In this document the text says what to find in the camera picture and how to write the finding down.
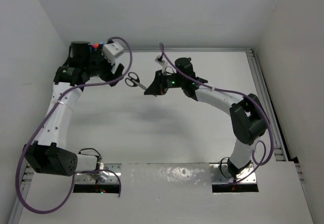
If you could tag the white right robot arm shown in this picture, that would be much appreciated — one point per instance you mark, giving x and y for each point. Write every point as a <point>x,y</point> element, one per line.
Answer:
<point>247,123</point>

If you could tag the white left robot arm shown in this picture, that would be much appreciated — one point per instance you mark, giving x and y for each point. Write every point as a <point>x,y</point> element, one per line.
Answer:
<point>48,152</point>

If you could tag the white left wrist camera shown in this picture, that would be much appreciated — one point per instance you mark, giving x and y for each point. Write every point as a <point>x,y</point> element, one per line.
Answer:
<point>112,51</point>

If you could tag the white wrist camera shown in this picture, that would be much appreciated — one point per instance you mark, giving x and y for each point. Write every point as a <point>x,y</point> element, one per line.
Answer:
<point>165,68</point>
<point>112,51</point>

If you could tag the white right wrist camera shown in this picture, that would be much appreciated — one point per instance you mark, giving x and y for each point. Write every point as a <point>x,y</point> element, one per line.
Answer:
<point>165,68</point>

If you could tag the small black scissors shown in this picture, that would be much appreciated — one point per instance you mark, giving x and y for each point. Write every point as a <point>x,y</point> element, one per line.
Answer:
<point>133,80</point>

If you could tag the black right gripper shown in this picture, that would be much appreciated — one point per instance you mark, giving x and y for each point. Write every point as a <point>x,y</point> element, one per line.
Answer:
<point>158,87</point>

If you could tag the black pink highlighter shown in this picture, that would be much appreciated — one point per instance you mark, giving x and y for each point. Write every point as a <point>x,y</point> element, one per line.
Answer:
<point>95,45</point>

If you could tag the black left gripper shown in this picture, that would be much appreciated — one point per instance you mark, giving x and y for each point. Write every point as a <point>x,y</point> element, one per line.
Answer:
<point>109,76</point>

